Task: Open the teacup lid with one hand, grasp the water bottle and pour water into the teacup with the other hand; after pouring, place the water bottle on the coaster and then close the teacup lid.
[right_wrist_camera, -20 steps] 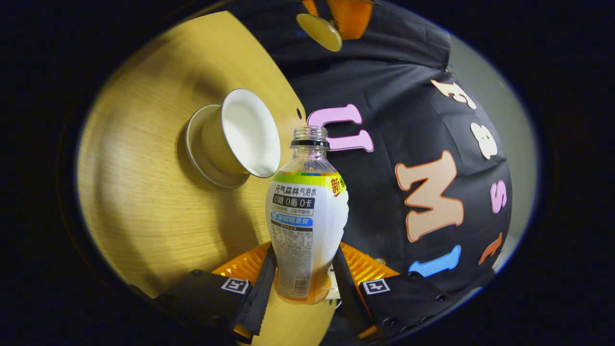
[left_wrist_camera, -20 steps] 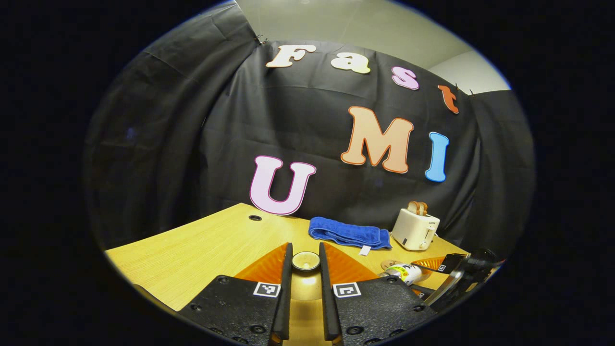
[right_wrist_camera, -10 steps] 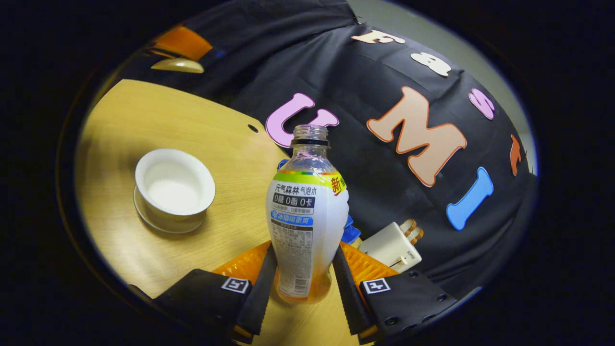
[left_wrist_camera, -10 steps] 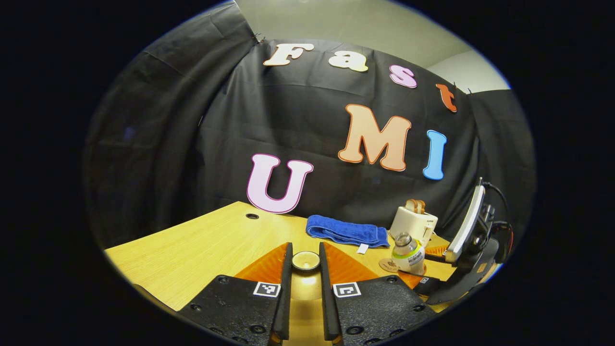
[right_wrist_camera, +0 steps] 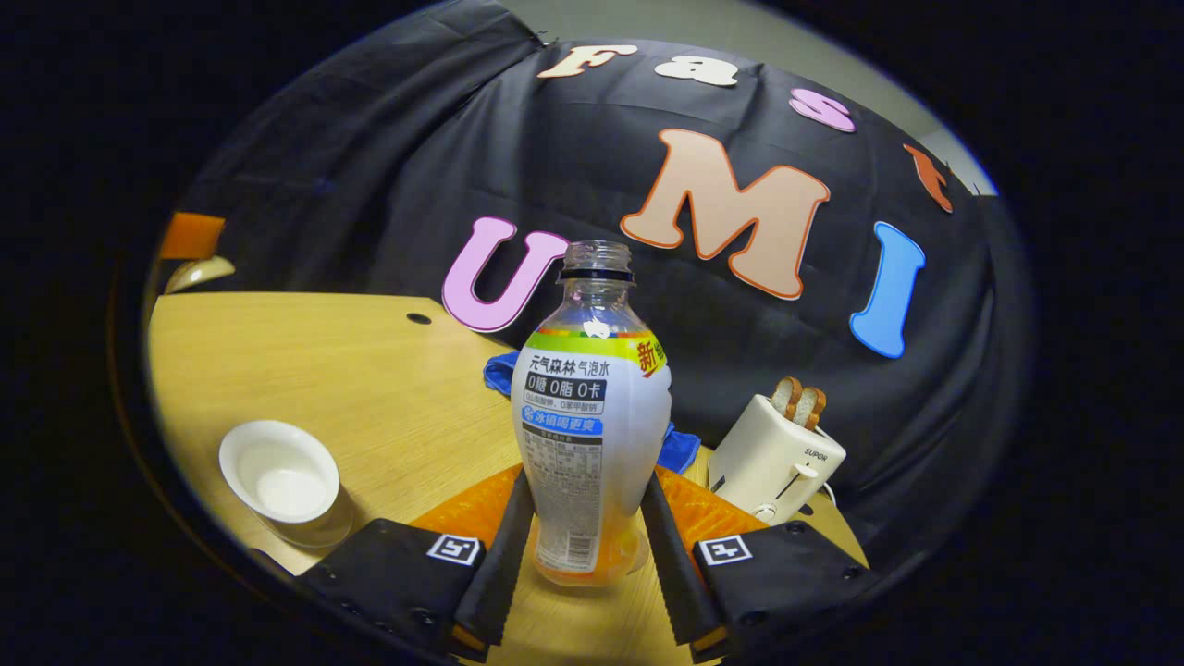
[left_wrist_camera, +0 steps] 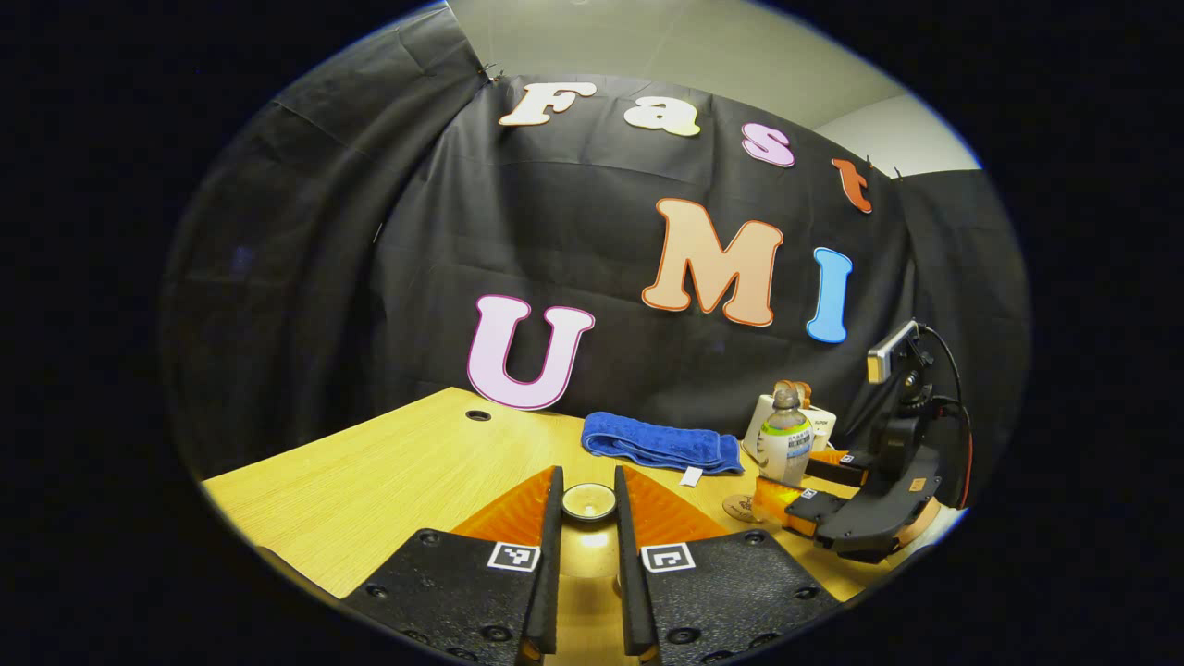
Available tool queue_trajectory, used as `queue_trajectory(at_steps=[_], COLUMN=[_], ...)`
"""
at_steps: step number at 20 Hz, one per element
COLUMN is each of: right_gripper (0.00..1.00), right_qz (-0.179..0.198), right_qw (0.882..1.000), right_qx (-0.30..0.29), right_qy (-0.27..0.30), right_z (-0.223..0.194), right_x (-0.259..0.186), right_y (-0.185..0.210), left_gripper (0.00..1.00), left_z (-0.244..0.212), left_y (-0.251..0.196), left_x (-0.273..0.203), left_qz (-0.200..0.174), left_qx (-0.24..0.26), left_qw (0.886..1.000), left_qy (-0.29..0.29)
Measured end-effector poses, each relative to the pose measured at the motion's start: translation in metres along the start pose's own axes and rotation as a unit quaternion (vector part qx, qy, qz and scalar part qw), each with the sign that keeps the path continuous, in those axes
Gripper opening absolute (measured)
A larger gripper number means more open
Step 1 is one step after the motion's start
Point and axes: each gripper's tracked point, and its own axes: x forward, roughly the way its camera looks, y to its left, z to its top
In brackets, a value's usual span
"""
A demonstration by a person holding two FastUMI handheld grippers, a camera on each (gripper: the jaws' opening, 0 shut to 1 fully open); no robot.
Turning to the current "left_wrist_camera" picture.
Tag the round brown coaster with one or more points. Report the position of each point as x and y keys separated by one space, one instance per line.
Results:
x=740 y=509

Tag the black backdrop cloth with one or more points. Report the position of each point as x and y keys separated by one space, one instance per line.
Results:
x=370 y=277

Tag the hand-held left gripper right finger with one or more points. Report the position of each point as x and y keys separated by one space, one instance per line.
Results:
x=629 y=564

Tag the white toaster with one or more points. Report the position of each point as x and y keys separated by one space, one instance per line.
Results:
x=823 y=425

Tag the folded blue towel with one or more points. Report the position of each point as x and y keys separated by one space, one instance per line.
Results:
x=657 y=442

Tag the plastic water bottle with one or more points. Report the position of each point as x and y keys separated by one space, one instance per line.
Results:
x=786 y=444

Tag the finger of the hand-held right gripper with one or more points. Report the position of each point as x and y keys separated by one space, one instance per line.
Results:
x=846 y=470
x=795 y=509

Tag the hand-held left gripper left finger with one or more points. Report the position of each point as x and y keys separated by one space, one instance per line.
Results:
x=552 y=564

